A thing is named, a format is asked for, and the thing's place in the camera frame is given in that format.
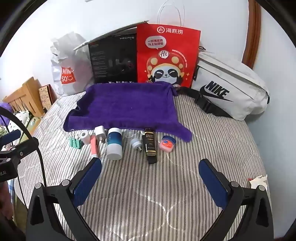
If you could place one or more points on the pink grey pen tool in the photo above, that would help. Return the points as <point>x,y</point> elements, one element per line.
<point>94,146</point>

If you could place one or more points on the white tape roll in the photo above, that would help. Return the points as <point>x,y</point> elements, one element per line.
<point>85,136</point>

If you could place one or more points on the red paper bag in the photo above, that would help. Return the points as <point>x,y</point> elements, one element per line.
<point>166,46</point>

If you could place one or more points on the person's left forearm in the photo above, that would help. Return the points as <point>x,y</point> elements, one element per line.
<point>5,220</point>

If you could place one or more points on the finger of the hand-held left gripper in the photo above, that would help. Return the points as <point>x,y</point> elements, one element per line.
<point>10,136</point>

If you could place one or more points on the white plug adapter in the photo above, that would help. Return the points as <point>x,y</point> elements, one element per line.
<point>136,143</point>

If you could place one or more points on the black product box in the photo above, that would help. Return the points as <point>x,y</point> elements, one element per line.
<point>111,62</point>

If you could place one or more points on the black gold bottle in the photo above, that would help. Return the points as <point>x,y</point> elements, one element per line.
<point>149,143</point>

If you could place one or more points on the blue white bottle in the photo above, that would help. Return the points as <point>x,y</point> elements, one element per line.
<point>114,146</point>

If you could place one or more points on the wooden door frame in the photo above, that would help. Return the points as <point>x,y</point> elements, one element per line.
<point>251,34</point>

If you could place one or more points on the striped bedsheet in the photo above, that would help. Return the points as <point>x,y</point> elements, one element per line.
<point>161,197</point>

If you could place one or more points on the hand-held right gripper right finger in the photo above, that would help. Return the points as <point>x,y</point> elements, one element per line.
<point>211,178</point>

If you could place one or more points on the white waist bag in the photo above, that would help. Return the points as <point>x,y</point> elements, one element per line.
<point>242,78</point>

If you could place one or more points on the wooden headboard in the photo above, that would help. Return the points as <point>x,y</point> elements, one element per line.
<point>25,95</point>

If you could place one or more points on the purple towel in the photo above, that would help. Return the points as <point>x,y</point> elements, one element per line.
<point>127,106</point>

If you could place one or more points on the brown notebook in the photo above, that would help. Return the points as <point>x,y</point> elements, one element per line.
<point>46,95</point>

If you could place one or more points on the white dotted cloth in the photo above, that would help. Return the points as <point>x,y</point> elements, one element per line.
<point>22,115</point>

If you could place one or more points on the small clear cap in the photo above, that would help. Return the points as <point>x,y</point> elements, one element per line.
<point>130,134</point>

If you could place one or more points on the white charger plug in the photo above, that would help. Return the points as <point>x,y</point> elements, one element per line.
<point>100,133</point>

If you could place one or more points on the pink eraser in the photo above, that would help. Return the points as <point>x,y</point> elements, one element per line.
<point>167,144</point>

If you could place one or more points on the green binder clip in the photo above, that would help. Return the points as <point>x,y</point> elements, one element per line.
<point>77,142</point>

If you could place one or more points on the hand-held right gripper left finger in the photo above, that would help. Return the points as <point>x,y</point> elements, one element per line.
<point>89,176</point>

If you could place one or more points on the white shopping bag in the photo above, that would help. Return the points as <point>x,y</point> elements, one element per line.
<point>69,58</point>

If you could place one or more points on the crumpled white wrapper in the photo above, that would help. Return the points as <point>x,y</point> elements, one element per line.
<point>256,182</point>

